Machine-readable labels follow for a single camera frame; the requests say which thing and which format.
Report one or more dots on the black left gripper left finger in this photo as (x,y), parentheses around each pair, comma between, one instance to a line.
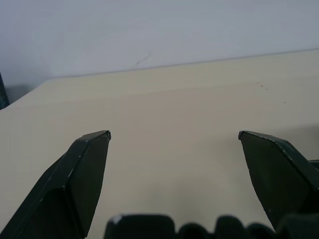
(74,179)

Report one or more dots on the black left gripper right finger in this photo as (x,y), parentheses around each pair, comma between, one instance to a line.
(274,174)

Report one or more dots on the dark metal frame post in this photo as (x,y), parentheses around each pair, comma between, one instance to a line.
(3,92)

